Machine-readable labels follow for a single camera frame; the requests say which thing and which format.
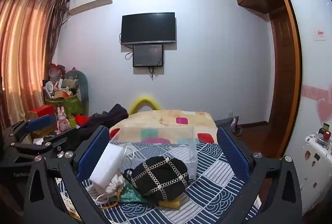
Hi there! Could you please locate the pink bunny toy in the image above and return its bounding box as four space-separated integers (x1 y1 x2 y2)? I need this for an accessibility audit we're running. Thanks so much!
56 106 70 134

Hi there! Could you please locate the black clothing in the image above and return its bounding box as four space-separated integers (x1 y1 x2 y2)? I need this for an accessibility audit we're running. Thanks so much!
76 103 129 136

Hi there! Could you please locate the green shopping bag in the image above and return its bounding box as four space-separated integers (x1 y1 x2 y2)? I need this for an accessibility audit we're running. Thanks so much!
45 96 85 116

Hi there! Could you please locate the red box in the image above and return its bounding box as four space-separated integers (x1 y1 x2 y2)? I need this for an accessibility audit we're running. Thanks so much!
28 105 55 119

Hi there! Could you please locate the orange curtain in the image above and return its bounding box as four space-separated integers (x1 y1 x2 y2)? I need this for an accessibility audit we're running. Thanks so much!
0 0 69 134

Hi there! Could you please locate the small black monitor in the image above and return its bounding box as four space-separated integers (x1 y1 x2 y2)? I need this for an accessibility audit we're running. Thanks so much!
133 44 165 68

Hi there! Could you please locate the yellow sponge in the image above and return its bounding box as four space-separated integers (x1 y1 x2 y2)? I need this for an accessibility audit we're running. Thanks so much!
159 197 181 208

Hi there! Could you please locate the beige blanket with coloured squares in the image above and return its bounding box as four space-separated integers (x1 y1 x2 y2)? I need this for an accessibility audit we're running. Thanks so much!
109 109 219 146

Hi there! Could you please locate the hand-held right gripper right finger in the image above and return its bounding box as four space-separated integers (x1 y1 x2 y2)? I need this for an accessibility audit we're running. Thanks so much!
217 128 303 224

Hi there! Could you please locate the wooden wardrobe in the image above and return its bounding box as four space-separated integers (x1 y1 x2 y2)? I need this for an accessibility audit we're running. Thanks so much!
232 0 304 160

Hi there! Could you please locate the white foam block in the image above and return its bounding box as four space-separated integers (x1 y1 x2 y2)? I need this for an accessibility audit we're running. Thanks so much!
89 142 125 189

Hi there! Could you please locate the white cabinet with stickers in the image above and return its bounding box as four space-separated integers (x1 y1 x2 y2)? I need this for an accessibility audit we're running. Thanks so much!
295 132 332 217

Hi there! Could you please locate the white drawstring pouch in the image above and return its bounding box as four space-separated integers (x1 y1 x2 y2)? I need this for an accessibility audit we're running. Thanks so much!
95 174 127 204

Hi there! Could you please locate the green cloth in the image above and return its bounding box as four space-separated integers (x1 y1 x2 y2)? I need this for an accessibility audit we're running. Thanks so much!
119 185 149 205

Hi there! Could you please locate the dark slipper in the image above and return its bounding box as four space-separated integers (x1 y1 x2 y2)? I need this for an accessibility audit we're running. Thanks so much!
229 116 243 134

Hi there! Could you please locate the black monitor cable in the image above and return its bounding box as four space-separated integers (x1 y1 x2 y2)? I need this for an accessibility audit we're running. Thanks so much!
147 66 159 81

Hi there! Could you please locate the yellow curved pillow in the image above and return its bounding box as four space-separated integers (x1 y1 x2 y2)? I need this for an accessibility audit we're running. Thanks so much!
129 94 160 115

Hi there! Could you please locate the white sliding door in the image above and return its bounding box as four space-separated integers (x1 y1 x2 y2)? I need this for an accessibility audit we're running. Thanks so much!
281 0 332 215

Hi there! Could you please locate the black wall television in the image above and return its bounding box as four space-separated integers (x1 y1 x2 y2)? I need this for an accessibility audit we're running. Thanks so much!
121 12 177 46

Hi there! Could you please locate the white air conditioner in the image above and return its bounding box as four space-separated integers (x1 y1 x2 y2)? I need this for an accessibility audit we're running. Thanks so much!
68 0 115 15

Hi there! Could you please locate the clear plastic box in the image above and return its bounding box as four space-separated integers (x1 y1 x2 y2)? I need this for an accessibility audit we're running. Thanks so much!
109 126 199 180

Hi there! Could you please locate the white wall card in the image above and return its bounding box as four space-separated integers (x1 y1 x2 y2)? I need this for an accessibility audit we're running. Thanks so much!
313 27 326 41

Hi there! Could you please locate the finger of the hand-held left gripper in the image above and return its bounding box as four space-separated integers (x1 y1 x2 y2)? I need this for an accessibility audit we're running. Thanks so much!
8 128 79 162
4 113 57 147

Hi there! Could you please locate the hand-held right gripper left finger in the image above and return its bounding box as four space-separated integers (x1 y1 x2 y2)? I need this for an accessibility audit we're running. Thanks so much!
23 126 120 224

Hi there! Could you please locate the black chain-trimmed handbag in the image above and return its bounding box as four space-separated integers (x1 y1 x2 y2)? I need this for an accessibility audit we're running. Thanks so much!
123 154 190 202

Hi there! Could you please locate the pink heart sticker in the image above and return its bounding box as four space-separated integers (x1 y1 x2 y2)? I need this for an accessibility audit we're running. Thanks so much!
301 84 332 124

